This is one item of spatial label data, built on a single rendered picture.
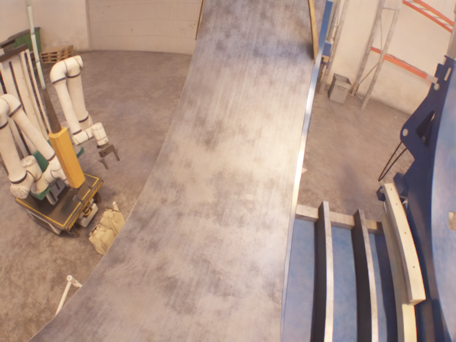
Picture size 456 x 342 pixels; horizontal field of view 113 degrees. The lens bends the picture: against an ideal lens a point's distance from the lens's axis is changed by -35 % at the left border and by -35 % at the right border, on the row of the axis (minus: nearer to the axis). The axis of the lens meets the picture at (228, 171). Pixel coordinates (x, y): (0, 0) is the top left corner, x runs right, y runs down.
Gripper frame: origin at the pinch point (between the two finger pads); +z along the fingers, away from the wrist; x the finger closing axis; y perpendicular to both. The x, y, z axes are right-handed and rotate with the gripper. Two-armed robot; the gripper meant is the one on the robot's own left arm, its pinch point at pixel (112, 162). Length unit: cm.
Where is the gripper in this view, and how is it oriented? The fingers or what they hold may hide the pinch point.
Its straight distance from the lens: 191.5
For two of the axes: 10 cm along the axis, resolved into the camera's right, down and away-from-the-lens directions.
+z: 2.3, 8.5, 4.7
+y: 9.0, -0.1, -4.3
